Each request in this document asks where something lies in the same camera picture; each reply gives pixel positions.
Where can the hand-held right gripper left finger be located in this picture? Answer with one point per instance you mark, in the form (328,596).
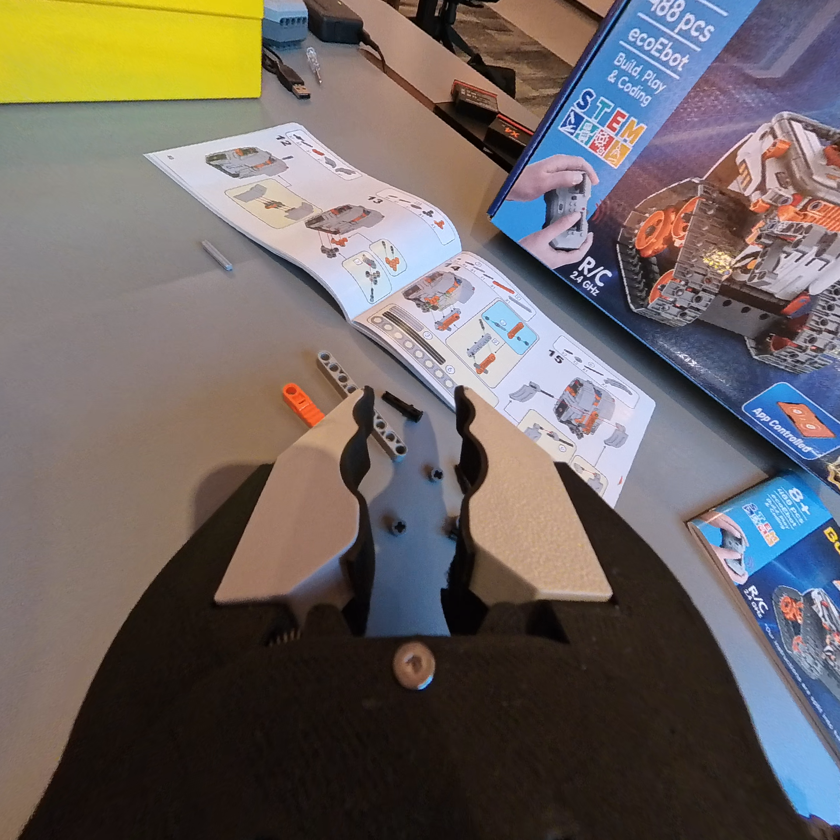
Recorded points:
(295,538)

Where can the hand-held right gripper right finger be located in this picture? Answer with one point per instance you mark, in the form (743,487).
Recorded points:
(531,538)

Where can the long black pin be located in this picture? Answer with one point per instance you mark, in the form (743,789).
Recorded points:
(401,405)

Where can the thin grey axle rod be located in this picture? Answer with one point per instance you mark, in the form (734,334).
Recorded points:
(216,256)

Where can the yellow plastic bin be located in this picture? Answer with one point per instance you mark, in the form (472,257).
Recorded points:
(131,46)

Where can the orange toothed beam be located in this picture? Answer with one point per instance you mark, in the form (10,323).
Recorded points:
(302,403)

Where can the grey holed beam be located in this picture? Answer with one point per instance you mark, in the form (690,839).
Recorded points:
(334,369)

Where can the blue cover booklet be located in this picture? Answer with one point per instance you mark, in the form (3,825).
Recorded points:
(774,558)

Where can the blue toy robot box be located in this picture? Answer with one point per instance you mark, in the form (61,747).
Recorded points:
(689,295)

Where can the open instruction booklet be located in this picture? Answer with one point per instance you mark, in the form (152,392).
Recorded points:
(394,216)

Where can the small metal tool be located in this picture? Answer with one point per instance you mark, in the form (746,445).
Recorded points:
(313,65)

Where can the light grey electronic hub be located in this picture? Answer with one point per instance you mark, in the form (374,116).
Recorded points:
(283,23)

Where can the black power adapter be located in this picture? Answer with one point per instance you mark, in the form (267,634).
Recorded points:
(334,19)

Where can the black stool chair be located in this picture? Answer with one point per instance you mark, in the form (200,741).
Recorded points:
(453,19)

